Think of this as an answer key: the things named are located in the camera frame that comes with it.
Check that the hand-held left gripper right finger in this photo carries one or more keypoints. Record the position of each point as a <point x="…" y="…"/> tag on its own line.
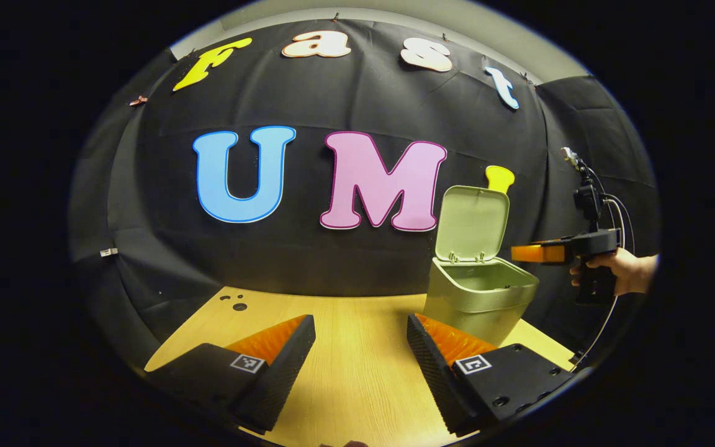
<point x="435" y="379"/>

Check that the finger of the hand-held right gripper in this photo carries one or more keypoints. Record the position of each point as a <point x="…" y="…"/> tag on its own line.
<point x="540" y="253"/>

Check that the black backdrop cloth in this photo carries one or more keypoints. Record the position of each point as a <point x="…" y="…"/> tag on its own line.
<point x="332" y="261"/>

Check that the red backdrop clip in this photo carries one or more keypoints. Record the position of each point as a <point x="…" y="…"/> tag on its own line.
<point x="139" y="100"/>

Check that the white backdrop clip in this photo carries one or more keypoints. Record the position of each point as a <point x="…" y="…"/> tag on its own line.
<point x="108" y="251"/>

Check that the wooden desktop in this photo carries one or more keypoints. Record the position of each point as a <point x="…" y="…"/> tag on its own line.
<point x="357" y="347"/>

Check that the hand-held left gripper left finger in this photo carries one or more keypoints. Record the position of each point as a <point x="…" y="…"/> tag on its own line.
<point x="286" y="372"/>

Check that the green desktop garbage bin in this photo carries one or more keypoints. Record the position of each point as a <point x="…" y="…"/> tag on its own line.
<point x="475" y="298"/>

